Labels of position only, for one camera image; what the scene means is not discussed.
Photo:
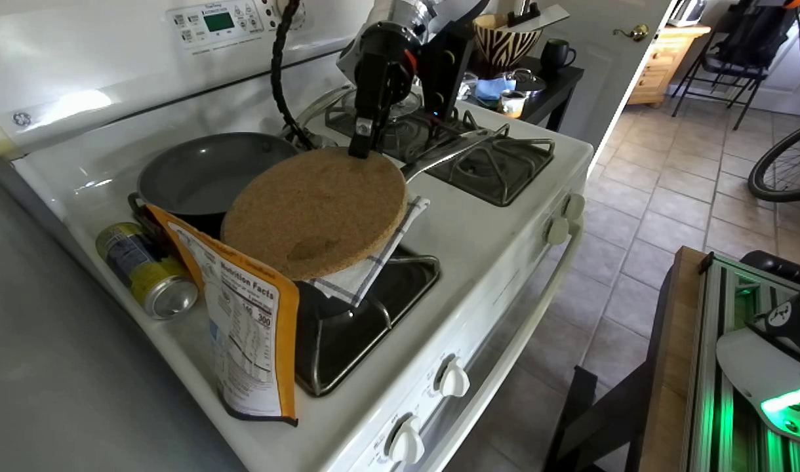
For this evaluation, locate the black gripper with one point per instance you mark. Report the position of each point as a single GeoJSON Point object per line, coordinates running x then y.
{"type": "Point", "coordinates": [380, 64]}

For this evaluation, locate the round brown cork mat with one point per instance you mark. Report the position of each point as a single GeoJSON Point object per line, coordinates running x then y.
{"type": "Point", "coordinates": [317, 212]}

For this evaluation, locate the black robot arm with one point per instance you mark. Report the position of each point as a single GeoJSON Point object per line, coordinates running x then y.
{"type": "Point", "coordinates": [443, 35]}

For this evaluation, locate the grey frying pan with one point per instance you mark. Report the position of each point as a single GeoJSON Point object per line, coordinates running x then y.
{"type": "Point", "coordinates": [200, 180]}

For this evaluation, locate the rear right burner grate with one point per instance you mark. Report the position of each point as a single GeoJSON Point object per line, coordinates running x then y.
{"type": "Point", "coordinates": [406, 132]}

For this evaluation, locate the burner grate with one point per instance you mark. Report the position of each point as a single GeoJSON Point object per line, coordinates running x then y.
{"type": "Point", "coordinates": [494, 170]}
{"type": "Point", "coordinates": [406, 132]}
{"type": "Point", "coordinates": [333, 337]}

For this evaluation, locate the blue cloth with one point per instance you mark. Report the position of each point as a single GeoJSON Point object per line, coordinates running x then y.
{"type": "Point", "coordinates": [488, 89]}

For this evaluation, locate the front right burner grate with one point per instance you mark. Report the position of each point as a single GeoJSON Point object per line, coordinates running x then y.
{"type": "Point", "coordinates": [494, 170]}

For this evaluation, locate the zebra pattern bowl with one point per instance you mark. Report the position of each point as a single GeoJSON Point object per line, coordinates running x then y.
{"type": "Point", "coordinates": [501, 45]}

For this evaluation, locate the black side table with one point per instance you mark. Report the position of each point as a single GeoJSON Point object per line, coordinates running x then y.
{"type": "Point", "coordinates": [539, 98]}

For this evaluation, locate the front left burner grate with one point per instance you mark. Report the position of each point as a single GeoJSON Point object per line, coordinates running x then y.
{"type": "Point", "coordinates": [333, 337]}

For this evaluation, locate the black mug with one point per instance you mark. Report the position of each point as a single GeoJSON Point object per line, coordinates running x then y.
{"type": "Point", "coordinates": [556, 56]}

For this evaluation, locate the orange and white food bag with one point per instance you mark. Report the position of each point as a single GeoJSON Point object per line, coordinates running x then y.
{"type": "Point", "coordinates": [251, 315]}

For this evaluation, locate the white stove knob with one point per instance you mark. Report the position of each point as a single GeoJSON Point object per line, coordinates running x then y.
{"type": "Point", "coordinates": [452, 378]}
{"type": "Point", "coordinates": [573, 206]}
{"type": "Point", "coordinates": [556, 232]}
{"type": "Point", "coordinates": [404, 443]}

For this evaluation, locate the white gas stove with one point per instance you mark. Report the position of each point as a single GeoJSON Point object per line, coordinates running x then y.
{"type": "Point", "coordinates": [90, 89]}

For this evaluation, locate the yellow and blue can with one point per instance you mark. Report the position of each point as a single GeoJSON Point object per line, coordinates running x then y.
{"type": "Point", "coordinates": [157, 281]}

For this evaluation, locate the brass door knob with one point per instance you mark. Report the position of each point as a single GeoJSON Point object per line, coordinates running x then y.
{"type": "Point", "coordinates": [638, 33]}

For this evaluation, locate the wooden cabinet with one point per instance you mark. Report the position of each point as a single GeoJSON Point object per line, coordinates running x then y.
{"type": "Point", "coordinates": [665, 59]}

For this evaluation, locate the bicycle wheel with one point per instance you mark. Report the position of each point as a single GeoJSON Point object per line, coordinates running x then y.
{"type": "Point", "coordinates": [776, 170]}

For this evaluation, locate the black folding chair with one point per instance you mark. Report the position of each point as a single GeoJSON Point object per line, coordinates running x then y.
{"type": "Point", "coordinates": [737, 52]}

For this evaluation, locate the wooden table edge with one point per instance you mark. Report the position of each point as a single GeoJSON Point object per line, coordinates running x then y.
{"type": "Point", "coordinates": [674, 340]}

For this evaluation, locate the white and black device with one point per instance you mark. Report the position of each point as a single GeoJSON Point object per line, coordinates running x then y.
{"type": "Point", "coordinates": [762, 359]}

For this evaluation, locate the white oven door handle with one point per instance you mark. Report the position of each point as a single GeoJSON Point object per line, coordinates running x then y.
{"type": "Point", "coordinates": [494, 358]}

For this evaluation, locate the aluminium rail with green light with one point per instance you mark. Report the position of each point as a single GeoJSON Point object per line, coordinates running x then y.
{"type": "Point", "coordinates": [745, 403]}

